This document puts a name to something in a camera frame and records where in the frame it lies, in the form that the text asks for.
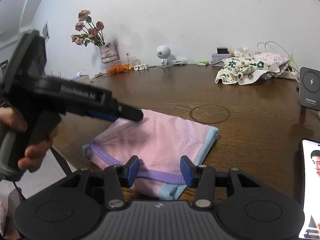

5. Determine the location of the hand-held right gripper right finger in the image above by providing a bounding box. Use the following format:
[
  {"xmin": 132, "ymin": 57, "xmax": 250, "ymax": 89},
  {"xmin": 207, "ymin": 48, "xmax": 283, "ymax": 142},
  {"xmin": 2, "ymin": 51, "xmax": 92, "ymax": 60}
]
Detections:
[{"xmin": 180, "ymin": 155, "xmax": 262, "ymax": 210}]

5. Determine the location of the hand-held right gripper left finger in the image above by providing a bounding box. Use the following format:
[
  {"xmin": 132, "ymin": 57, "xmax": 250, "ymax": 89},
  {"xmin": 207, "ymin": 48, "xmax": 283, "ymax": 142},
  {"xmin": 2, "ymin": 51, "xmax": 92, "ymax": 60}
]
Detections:
[{"xmin": 59, "ymin": 155, "xmax": 140, "ymax": 210}]

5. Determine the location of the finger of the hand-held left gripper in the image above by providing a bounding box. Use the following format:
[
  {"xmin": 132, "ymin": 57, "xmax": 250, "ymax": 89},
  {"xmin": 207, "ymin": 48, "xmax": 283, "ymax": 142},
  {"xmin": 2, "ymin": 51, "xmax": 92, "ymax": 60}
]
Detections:
[
  {"xmin": 117, "ymin": 104, "xmax": 144, "ymax": 122},
  {"xmin": 87, "ymin": 109, "xmax": 119, "ymax": 123}
]

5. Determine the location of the pink mesh tank top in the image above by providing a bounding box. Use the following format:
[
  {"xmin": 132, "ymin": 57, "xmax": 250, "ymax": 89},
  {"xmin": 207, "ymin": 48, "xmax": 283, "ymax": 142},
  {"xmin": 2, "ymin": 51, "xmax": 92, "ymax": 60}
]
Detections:
[{"xmin": 82, "ymin": 109, "xmax": 219, "ymax": 200}]

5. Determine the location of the cream floral garment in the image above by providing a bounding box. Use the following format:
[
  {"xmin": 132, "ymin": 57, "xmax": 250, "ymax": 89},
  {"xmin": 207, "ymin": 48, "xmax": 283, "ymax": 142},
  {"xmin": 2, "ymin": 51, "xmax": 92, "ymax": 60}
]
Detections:
[{"xmin": 215, "ymin": 56, "xmax": 280, "ymax": 85}]

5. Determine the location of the pink floral white dress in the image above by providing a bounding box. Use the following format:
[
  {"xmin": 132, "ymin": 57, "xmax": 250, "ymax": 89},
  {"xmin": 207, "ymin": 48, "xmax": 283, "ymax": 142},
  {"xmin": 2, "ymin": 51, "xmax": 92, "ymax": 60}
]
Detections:
[{"xmin": 252, "ymin": 52, "xmax": 290, "ymax": 80}]

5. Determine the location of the person's left hand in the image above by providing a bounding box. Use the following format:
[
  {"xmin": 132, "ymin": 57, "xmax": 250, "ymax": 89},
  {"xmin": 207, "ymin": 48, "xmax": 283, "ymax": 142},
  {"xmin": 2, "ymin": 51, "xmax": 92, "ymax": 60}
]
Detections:
[{"xmin": 0, "ymin": 107, "xmax": 60, "ymax": 173}]

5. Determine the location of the white tissue box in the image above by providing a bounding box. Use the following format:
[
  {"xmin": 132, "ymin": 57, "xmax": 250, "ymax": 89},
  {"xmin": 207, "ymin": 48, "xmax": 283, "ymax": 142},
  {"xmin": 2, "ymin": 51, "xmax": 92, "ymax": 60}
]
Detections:
[{"xmin": 71, "ymin": 70, "xmax": 91, "ymax": 85}]

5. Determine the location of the pile of small oranges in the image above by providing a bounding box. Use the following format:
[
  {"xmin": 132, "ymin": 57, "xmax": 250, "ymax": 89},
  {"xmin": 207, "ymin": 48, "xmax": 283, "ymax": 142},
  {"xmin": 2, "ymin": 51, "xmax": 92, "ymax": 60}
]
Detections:
[{"xmin": 109, "ymin": 64, "xmax": 130, "ymax": 74}]

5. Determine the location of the clear plastic container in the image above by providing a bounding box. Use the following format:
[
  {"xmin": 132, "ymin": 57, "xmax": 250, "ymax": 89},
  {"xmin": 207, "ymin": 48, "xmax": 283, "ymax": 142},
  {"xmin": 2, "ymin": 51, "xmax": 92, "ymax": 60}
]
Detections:
[{"xmin": 104, "ymin": 56, "xmax": 140, "ymax": 75}]

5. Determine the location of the dried rose bouquet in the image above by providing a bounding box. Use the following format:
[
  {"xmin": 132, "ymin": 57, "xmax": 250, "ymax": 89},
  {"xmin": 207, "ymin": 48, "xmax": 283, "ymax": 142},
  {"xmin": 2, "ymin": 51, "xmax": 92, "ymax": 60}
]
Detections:
[{"xmin": 71, "ymin": 9, "xmax": 105, "ymax": 47}]

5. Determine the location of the grey tin box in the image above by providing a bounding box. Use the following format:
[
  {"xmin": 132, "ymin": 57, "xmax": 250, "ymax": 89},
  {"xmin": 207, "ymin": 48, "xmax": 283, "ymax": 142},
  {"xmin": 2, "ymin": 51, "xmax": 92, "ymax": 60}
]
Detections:
[{"xmin": 211, "ymin": 53, "xmax": 230, "ymax": 67}]

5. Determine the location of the smartphone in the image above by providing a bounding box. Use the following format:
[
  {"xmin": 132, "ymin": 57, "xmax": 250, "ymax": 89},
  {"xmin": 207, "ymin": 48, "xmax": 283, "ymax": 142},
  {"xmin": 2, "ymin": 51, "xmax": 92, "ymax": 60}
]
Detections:
[{"xmin": 299, "ymin": 139, "xmax": 320, "ymax": 240}]

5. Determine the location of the white crumpled tissue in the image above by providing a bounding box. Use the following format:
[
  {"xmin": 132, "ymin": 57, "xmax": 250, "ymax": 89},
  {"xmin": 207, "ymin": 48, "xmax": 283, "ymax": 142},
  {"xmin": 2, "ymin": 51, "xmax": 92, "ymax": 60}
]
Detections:
[{"xmin": 234, "ymin": 46, "xmax": 250, "ymax": 57}]

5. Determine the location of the white power strip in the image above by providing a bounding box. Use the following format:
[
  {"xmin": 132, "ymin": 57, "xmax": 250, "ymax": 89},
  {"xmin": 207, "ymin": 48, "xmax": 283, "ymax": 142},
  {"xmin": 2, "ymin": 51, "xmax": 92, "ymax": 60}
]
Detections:
[{"xmin": 275, "ymin": 71, "xmax": 298, "ymax": 80}]

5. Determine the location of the white wall switch panel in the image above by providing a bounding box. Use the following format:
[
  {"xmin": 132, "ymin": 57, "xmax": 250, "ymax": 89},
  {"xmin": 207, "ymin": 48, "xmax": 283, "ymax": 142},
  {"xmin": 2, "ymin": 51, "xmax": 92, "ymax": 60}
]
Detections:
[{"xmin": 41, "ymin": 20, "xmax": 51, "ymax": 46}]

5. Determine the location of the white robot-shaped camera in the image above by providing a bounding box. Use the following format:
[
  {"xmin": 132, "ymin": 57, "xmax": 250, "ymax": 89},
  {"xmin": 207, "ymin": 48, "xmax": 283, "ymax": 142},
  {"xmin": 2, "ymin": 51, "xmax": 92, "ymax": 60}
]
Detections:
[{"xmin": 157, "ymin": 45, "xmax": 175, "ymax": 68}]

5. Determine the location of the black wireless charger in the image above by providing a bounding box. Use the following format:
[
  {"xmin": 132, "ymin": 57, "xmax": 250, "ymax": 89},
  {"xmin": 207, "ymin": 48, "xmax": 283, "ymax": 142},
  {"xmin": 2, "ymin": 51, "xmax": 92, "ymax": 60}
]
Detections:
[{"xmin": 299, "ymin": 67, "xmax": 320, "ymax": 111}]

